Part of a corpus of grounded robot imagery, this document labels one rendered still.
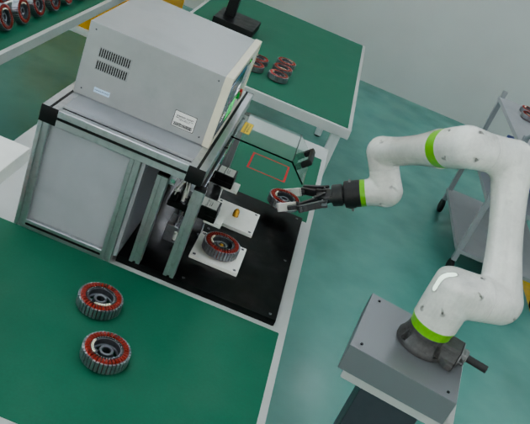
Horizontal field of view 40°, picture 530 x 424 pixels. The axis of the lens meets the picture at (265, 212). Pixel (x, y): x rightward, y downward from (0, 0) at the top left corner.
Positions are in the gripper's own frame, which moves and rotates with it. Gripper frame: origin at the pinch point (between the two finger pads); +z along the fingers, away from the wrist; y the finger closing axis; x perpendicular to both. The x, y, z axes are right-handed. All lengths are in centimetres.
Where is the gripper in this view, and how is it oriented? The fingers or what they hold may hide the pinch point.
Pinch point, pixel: (284, 199)
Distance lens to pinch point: 248.4
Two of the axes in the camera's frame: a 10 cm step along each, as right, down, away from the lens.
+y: 1.5, -4.3, 8.9
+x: -1.6, -9.0, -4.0
